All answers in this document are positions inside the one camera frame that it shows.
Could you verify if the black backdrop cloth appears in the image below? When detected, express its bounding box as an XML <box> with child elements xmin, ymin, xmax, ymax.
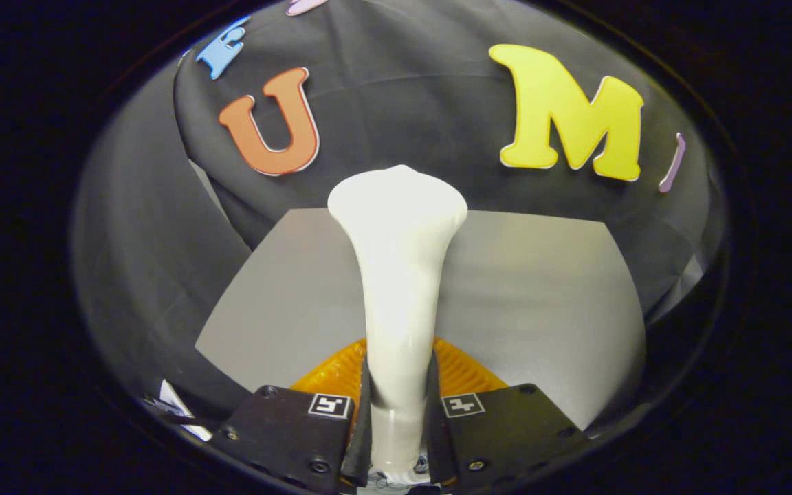
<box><xmin>71</xmin><ymin>0</ymin><xmax>727</xmax><ymax>441</ymax></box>

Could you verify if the grey drawer cabinet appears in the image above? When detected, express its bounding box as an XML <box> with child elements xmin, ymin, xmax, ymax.
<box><xmin>195</xmin><ymin>208</ymin><xmax>646</xmax><ymax>430</ymax></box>

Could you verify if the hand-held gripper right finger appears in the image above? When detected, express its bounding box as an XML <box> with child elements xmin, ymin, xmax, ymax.
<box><xmin>426</xmin><ymin>337</ymin><xmax>589</xmax><ymax>492</ymax></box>

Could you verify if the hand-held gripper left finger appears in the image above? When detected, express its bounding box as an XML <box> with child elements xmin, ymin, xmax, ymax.
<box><xmin>207</xmin><ymin>337</ymin><xmax>373</xmax><ymax>494</ymax></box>

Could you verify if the white garment steamer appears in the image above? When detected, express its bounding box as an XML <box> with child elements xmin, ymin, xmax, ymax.
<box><xmin>327</xmin><ymin>165</ymin><xmax>469</xmax><ymax>485</ymax></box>

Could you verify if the white paper sheet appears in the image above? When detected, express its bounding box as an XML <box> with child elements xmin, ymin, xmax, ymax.
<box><xmin>160</xmin><ymin>378</ymin><xmax>212</xmax><ymax>441</ymax></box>

